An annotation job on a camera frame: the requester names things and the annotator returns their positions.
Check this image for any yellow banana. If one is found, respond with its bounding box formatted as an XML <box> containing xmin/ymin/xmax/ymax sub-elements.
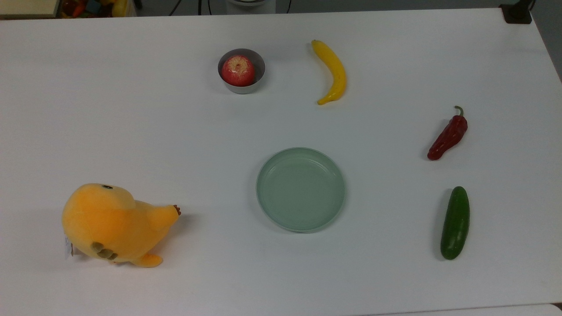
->
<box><xmin>311</xmin><ymin>39</ymin><xmax>347</xmax><ymax>106</ymax></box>

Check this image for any green plastic plate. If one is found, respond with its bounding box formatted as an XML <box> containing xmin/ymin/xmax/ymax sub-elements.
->
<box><xmin>256</xmin><ymin>147</ymin><xmax>346</xmax><ymax>233</ymax></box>

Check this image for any red apple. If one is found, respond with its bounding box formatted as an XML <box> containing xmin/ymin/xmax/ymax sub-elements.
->
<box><xmin>220</xmin><ymin>55</ymin><xmax>256</xmax><ymax>87</ymax></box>

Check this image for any round metal bowl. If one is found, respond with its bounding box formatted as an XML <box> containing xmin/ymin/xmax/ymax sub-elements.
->
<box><xmin>217</xmin><ymin>48</ymin><xmax>267</xmax><ymax>95</ymax></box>

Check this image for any red chili pepper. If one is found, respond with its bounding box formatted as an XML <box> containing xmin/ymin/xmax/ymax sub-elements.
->
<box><xmin>427</xmin><ymin>105</ymin><xmax>468</xmax><ymax>161</ymax></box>

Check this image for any orange plush toy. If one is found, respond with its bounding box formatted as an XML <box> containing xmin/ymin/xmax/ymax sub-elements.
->
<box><xmin>61</xmin><ymin>183</ymin><xmax>182</xmax><ymax>268</ymax></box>

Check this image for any green cucumber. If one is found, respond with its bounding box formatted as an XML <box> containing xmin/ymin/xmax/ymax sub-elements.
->
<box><xmin>440</xmin><ymin>186</ymin><xmax>471</xmax><ymax>261</ymax></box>

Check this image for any box of colourful toys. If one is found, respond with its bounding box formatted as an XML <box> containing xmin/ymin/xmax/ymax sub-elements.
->
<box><xmin>57</xmin><ymin>0</ymin><xmax>137</xmax><ymax>19</ymax></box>

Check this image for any black table clamp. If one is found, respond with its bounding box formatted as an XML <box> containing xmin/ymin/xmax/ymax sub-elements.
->
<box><xmin>500</xmin><ymin>0</ymin><xmax>535</xmax><ymax>25</ymax></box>

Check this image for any beige board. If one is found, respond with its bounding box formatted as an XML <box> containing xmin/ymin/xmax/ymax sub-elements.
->
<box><xmin>0</xmin><ymin>0</ymin><xmax>61</xmax><ymax>19</ymax></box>

